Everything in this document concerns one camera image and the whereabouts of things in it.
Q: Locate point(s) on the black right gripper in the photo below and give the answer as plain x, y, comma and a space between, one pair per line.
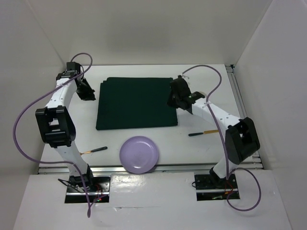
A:
170, 102

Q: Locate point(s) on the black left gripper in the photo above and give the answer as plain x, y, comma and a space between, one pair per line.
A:
89, 94

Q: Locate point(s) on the dark green cloth placemat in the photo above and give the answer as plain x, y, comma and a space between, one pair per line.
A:
128, 103

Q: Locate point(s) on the gold knife black handle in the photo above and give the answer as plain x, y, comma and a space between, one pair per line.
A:
203, 133

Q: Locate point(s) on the gold fork black handle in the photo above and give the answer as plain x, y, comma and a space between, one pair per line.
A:
95, 150

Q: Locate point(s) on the lilac plastic plate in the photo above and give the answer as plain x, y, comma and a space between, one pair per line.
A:
139, 155

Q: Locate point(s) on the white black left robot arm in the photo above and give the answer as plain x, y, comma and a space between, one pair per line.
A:
57, 128

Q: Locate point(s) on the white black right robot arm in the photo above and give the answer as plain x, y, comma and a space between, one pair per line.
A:
238, 135

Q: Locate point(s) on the aluminium front table rail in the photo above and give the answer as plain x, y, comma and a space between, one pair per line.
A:
115, 169

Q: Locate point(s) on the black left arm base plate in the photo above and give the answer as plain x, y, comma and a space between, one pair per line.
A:
101, 185

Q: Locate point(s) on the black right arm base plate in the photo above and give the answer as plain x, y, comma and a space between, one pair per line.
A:
207, 182

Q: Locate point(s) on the aluminium right side rail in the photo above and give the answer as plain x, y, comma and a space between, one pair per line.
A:
242, 107

